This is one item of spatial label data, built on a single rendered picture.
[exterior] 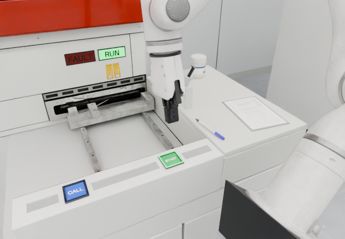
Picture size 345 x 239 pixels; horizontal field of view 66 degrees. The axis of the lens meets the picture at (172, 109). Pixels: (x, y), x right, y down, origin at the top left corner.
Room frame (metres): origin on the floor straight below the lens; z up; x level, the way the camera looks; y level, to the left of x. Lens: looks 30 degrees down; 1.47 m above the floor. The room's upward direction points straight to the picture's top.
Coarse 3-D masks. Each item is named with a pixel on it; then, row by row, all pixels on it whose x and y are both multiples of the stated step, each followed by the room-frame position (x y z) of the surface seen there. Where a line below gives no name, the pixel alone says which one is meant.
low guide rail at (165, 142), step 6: (144, 114) 1.01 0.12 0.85; (144, 120) 1.00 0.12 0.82; (150, 120) 0.96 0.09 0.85; (150, 126) 0.93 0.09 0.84; (156, 126) 0.91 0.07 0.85; (156, 132) 0.88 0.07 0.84; (162, 132) 0.87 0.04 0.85; (162, 138) 0.83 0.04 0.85; (162, 144) 0.83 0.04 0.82; (168, 144) 0.79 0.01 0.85
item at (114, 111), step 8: (120, 104) 1.05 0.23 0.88; (128, 104) 1.05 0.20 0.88; (136, 104) 1.05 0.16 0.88; (144, 104) 1.05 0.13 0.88; (152, 104) 1.05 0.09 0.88; (80, 112) 0.97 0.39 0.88; (88, 112) 0.97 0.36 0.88; (104, 112) 0.97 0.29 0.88; (112, 112) 0.98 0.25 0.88; (120, 112) 0.98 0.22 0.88; (128, 112) 1.00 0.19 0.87; (136, 112) 1.01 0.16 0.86; (80, 120) 0.91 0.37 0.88; (88, 120) 0.92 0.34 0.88; (96, 120) 0.93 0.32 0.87; (104, 120) 0.95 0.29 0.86; (72, 128) 0.89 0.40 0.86
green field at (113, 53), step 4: (116, 48) 1.10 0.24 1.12; (120, 48) 1.11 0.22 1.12; (100, 52) 1.07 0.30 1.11; (104, 52) 1.08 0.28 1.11; (108, 52) 1.09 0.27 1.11; (112, 52) 1.10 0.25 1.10; (116, 52) 1.10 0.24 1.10; (120, 52) 1.11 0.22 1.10; (124, 52) 1.12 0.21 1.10; (100, 56) 1.07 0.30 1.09; (104, 56) 1.08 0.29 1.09; (108, 56) 1.09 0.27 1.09; (112, 56) 1.10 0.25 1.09; (116, 56) 1.10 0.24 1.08; (120, 56) 1.11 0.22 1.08
